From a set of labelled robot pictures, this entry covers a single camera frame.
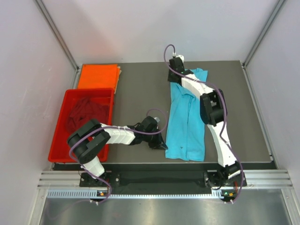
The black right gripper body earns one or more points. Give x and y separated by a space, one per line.
170 74

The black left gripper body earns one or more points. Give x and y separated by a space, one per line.
153 140

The light blue t shirt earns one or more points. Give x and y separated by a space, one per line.
186 130

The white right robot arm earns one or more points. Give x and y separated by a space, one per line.
213 113

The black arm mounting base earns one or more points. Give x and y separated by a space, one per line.
162 179

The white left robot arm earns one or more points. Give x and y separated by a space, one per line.
86 142

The dark red t shirt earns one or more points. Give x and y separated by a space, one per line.
83 111

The red plastic bin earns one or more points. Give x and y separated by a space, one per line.
59 151

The folded orange t shirt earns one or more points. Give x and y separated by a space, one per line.
99 76

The slotted grey cable duct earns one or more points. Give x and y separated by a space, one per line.
99 194

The aluminium front frame rail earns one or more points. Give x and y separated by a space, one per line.
257 179

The right aluminium frame post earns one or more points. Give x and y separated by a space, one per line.
264 31

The aluminium frame post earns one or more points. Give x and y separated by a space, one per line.
48 18
264 31

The left aluminium frame post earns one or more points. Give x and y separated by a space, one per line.
48 18

